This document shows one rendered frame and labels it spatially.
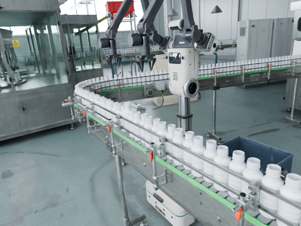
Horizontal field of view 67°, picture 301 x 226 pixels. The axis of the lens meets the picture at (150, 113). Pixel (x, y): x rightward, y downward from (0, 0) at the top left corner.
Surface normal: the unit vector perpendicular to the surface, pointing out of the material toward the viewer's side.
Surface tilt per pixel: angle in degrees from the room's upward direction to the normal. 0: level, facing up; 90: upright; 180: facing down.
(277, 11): 90
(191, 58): 90
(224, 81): 88
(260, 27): 90
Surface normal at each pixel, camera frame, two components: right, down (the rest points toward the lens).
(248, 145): -0.82, 0.23
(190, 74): 0.57, 0.39
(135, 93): 0.28, 0.28
